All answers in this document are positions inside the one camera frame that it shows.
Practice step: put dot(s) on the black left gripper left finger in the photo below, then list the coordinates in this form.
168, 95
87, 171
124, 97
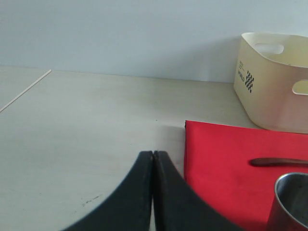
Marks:
128, 207

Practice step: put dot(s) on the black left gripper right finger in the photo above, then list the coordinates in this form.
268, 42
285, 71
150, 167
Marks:
176, 205

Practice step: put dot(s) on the red table cloth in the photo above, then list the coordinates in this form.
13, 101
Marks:
216, 167

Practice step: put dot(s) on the dark wooden spoon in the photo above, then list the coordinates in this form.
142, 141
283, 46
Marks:
274, 161

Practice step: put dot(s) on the stainless steel cup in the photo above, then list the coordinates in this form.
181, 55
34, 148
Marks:
289, 210

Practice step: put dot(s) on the cream plastic tub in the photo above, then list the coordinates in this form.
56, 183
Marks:
268, 67

